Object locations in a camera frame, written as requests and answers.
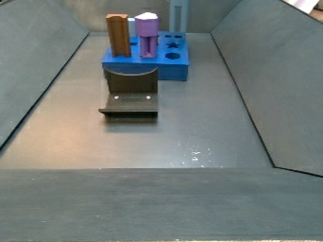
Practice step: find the light blue square block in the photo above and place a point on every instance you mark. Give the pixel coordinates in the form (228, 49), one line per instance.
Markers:
(132, 27)

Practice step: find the purple pentagon peg block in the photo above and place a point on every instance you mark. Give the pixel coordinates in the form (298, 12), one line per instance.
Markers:
(148, 28)

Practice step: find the blue shape sorting board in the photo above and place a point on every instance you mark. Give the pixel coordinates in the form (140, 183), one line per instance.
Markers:
(172, 60)

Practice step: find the tall brown notched block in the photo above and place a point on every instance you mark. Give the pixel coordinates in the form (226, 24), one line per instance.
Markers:
(118, 34)

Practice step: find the tall light blue peg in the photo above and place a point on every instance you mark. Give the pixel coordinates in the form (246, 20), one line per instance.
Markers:
(178, 15)

